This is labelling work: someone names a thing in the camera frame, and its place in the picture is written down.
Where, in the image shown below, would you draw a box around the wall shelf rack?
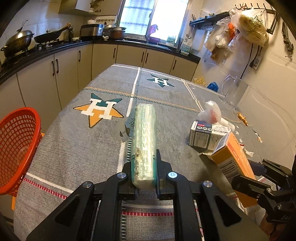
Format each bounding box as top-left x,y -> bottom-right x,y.
189,11 -> 230,29

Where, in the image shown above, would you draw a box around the upper wall cabinets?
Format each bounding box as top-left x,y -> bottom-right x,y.
59,0 -> 122,16

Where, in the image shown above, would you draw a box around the purple item at window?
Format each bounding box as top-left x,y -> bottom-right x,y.
147,24 -> 158,38

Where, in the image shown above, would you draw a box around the green tissue pack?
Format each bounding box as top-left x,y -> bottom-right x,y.
131,103 -> 157,190

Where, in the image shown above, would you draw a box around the grey patterned tablecloth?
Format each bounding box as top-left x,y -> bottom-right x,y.
13,63 -> 269,241

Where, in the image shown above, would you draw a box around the gold foil candy wrapper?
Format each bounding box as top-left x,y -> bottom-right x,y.
237,112 -> 248,126

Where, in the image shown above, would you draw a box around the orange box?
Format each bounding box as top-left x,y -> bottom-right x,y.
210,131 -> 258,208

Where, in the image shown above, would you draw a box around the steel rice cooker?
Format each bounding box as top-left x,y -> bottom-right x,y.
80,24 -> 104,41

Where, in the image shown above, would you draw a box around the clear glass pitcher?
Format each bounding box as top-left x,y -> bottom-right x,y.
222,74 -> 248,108

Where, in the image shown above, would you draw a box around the kitchen base cabinets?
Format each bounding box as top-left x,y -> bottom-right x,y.
0,43 -> 200,121

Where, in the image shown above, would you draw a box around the white plastic bottle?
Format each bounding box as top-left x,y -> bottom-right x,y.
220,118 -> 235,132

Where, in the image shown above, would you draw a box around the black frying pan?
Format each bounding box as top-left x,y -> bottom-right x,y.
34,23 -> 72,44

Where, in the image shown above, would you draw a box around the black power cable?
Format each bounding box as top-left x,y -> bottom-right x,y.
239,43 -> 254,80

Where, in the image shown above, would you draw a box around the brown pot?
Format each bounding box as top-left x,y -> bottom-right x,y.
104,25 -> 126,40

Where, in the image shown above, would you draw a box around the red mesh basket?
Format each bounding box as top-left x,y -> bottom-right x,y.
1,108 -> 42,197

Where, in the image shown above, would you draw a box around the white plastic bag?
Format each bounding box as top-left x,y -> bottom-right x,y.
197,100 -> 222,124

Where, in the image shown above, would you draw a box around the white blue medicine box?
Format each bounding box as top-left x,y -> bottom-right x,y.
189,121 -> 231,151

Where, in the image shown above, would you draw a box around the covered steel wok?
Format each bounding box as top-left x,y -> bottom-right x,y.
1,20 -> 34,58

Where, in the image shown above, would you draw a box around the blue plastic bag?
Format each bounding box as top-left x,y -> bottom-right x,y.
207,81 -> 219,92

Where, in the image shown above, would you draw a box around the hanging plastic bags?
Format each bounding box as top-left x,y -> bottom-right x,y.
204,8 -> 268,60

